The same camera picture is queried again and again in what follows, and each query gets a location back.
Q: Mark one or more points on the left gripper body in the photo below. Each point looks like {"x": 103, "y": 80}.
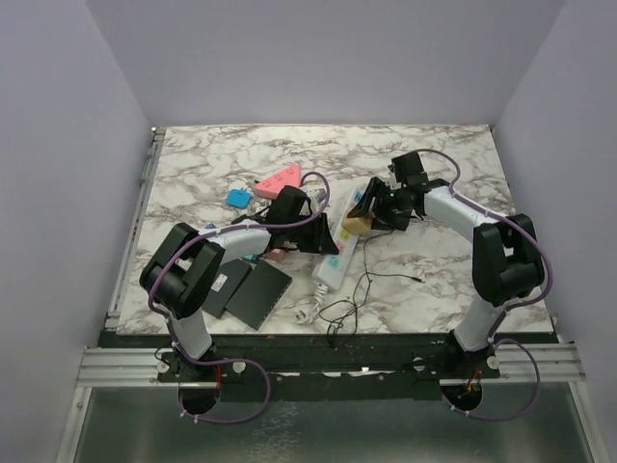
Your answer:
{"x": 307, "y": 235}

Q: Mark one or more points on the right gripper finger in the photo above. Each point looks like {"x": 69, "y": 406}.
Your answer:
{"x": 371, "y": 200}
{"x": 390, "y": 222}

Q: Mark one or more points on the black flat box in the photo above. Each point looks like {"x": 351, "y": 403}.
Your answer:
{"x": 258, "y": 295}
{"x": 229, "y": 278}

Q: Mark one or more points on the blue plug adapter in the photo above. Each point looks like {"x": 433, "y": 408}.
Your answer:
{"x": 238, "y": 198}

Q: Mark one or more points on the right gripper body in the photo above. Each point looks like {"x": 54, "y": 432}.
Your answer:
{"x": 390, "y": 204}

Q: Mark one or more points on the right black flat box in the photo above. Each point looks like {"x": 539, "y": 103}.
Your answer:
{"x": 258, "y": 295}

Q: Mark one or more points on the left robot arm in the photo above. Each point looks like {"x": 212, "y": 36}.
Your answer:
{"x": 182, "y": 270}

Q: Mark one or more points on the pink triangular power strip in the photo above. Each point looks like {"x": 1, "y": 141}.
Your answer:
{"x": 271, "y": 187}

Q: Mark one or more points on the left black flat box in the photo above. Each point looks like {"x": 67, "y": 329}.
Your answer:
{"x": 229, "y": 278}

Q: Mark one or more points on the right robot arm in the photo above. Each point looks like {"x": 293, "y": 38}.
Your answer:
{"x": 507, "y": 263}

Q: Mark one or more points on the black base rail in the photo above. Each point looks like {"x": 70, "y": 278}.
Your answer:
{"x": 264, "y": 368}

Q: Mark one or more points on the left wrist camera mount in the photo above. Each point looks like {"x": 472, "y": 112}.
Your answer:
{"x": 317, "y": 195}

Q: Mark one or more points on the orange tan plug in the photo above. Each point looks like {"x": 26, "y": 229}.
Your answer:
{"x": 358, "y": 225}

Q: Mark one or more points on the white power strip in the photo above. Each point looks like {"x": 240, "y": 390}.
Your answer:
{"x": 328, "y": 274}

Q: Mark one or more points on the pink cube socket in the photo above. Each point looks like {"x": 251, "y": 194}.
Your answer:
{"x": 277, "y": 255}

